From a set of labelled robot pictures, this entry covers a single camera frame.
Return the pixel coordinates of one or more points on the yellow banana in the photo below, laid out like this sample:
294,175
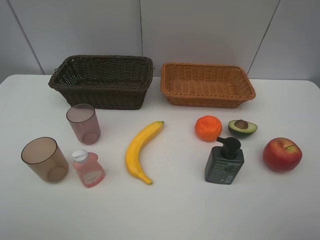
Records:
132,155

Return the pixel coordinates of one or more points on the peeled orange tangerine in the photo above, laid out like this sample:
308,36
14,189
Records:
208,128

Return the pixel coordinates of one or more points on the dark green pump bottle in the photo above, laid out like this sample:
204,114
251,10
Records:
224,162

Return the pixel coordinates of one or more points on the halved avocado with pit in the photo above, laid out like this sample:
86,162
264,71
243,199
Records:
241,129

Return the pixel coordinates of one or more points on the red apple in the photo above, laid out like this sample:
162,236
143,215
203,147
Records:
281,155

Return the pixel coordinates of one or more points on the light orange wicker basket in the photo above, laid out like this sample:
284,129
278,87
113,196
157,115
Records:
205,85

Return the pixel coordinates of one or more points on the dark brown wicker basket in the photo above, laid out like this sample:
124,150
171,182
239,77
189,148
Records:
107,82

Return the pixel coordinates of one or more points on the purple translucent plastic cup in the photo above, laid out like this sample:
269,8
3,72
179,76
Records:
84,123

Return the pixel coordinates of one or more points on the pink liquid bottle white cap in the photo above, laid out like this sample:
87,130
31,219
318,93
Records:
88,169

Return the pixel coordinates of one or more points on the brown translucent plastic cup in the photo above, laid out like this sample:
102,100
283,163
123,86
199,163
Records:
46,159

